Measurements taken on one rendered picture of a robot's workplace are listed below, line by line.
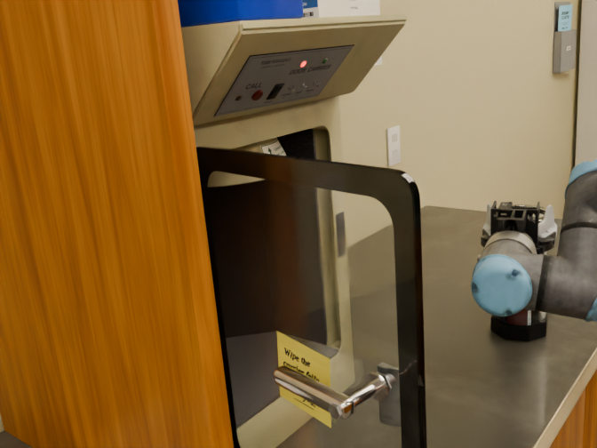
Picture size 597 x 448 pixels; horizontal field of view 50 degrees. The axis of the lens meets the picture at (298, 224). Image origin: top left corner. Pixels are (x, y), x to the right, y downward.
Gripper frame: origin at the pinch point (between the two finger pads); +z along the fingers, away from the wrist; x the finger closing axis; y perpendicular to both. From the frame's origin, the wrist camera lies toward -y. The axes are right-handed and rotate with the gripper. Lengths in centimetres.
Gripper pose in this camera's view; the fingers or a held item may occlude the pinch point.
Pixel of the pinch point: (521, 228)
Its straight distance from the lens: 119.3
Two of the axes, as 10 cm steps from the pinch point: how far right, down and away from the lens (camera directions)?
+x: -9.2, -0.4, 3.9
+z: 3.9, -2.9, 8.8
